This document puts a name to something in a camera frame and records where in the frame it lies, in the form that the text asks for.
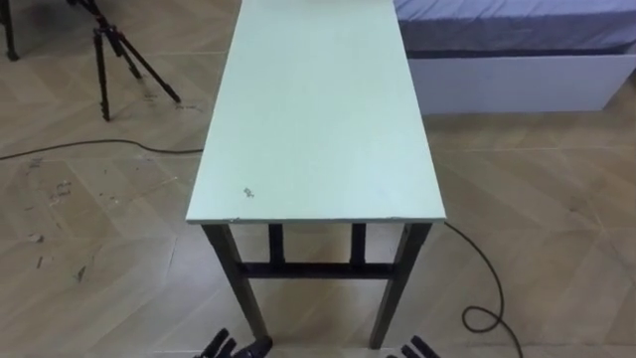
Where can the grey bed with white base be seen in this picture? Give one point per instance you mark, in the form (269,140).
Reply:
(517,54)

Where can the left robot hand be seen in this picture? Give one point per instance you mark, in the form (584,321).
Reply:
(238,349)

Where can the white desk with dark legs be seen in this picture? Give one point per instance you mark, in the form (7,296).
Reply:
(318,124)

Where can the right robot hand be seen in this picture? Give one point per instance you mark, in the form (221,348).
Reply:
(415,349)

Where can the black stand leg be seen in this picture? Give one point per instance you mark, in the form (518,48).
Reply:
(9,30)

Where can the black camera tripod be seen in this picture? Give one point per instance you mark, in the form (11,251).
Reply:
(115,45)

